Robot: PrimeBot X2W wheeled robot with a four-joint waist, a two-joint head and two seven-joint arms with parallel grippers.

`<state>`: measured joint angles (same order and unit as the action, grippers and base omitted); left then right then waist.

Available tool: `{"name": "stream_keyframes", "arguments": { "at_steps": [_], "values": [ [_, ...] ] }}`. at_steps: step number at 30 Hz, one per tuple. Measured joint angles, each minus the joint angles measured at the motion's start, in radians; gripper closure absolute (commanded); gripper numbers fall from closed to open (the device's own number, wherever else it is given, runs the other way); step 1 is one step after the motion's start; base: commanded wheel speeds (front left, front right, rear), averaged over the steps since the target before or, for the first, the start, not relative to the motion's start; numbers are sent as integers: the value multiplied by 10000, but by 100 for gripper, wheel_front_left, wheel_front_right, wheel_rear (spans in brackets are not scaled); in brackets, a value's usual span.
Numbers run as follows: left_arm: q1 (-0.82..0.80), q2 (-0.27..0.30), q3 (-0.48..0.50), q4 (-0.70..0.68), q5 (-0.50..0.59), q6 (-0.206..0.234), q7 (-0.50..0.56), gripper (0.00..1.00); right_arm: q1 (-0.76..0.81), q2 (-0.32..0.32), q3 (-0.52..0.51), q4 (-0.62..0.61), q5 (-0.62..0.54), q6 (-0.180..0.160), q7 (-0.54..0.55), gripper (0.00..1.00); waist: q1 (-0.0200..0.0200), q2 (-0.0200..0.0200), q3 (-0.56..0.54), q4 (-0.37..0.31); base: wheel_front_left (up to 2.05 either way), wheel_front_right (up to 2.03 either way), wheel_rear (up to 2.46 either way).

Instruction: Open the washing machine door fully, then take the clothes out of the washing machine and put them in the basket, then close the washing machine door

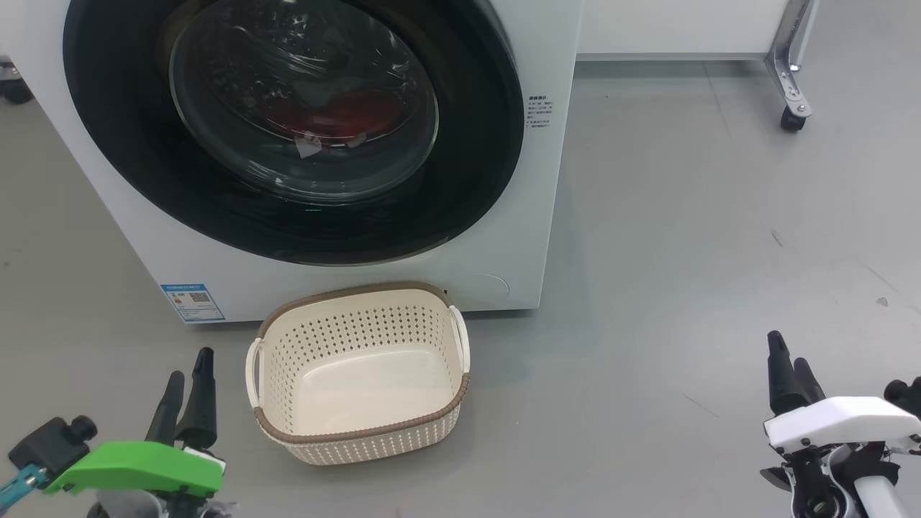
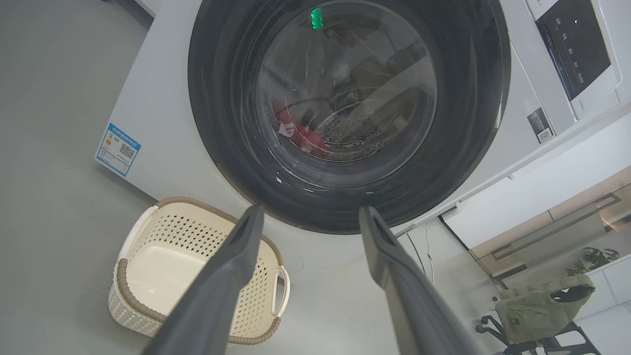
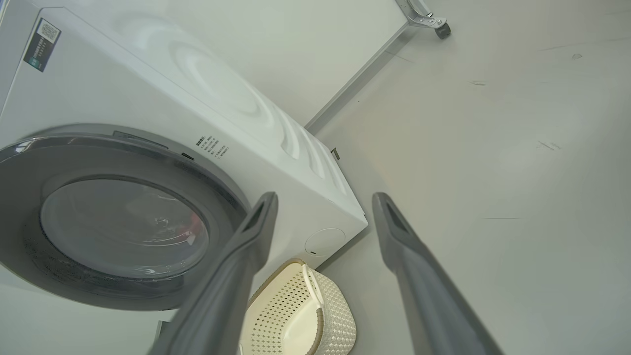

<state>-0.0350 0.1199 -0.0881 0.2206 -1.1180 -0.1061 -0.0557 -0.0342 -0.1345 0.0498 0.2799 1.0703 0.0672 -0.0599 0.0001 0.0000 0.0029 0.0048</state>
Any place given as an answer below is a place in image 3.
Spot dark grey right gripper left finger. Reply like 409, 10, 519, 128
148, 191, 280, 355

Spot red cloth garment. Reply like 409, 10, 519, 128
183, 213, 208, 246

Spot white partition panel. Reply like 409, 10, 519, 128
163, 0, 412, 135

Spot white front-load washing machine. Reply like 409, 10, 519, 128
0, 0, 369, 355

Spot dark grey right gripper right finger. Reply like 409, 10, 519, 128
372, 192, 504, 355

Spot black label sticker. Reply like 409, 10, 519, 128
23, 18, 62, 73

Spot cream perforated laundry basket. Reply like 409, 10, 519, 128
238, 259, 357, 355

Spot washing machine door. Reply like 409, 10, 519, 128
0, 123, 252, 312

